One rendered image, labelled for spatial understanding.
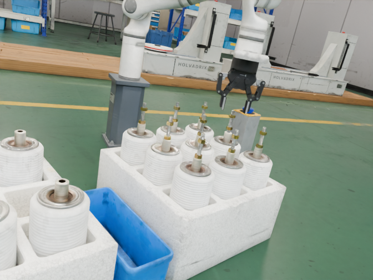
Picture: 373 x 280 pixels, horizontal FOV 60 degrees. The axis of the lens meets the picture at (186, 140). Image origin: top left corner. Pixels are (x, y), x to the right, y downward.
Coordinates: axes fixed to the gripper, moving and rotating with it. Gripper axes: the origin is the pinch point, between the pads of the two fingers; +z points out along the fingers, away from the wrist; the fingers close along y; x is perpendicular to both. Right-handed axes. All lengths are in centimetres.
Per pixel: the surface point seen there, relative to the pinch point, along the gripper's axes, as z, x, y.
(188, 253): 27.5, 33.2, 8.9
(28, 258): 18, 52, 36
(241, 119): 6.8, -14.0, -6.1
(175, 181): 14.0, 26.2, 14.6
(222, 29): -21, -237, -18
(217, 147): 12.1, 3.7, 2.9
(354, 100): 30, -308, -209
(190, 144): 10.7, 8.8, 11.2
